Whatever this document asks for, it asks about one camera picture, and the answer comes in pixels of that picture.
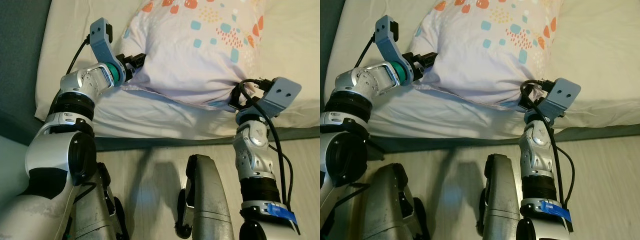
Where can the pink pillow with coloured spots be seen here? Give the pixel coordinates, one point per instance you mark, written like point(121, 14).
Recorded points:
point(490, 60)
point(200, 60)

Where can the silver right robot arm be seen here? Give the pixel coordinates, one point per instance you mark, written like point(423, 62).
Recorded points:
point(537, 150)
point(255, 150)

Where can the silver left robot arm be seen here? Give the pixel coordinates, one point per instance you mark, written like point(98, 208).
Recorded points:
point(345, 150)
point(60, 155)

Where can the mattress with cream sheet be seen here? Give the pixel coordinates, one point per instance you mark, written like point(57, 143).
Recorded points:
point(600, 40)
point(290, 40)

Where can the grey right robot leg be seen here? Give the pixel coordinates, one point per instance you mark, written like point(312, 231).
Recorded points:
point(502, 200)
point(210, 200)

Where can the grey robot leg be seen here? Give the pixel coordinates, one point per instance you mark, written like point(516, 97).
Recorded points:
point(502, 200)
point(390, 205)
point(95, 210)
point(210, 200)

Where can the grey left robot leg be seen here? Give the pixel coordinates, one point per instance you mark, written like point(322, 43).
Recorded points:
point(95, 210)
point(390, 205)

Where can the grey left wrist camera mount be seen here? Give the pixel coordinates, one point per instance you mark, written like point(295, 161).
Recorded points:
point(102, 45)
point(387, 42)

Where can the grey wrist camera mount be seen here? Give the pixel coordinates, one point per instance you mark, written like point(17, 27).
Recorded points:
point(562, 95)
point(102, 45)
point(282, 95)
point(387, 42)

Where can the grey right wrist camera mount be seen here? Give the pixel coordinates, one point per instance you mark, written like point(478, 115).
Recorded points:
point(562, 95)
point(282, 95)

